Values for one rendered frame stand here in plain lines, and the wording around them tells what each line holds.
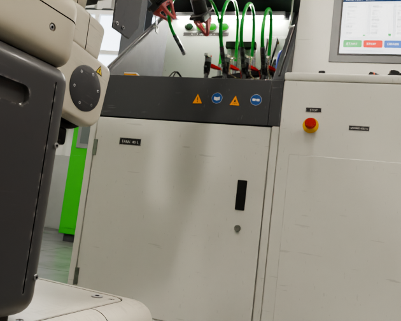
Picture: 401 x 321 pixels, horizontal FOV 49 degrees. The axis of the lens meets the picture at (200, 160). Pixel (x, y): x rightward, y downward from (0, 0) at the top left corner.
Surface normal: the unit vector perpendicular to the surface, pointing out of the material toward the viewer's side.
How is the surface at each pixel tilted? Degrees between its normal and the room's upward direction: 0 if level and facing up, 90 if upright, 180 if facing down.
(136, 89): 90
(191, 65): 90
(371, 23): 76
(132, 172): 90
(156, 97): 90
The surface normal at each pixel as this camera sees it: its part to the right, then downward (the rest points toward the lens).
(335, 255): -0.26, -0.14
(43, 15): 0.90, 0.06
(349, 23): -0.22, -0.36
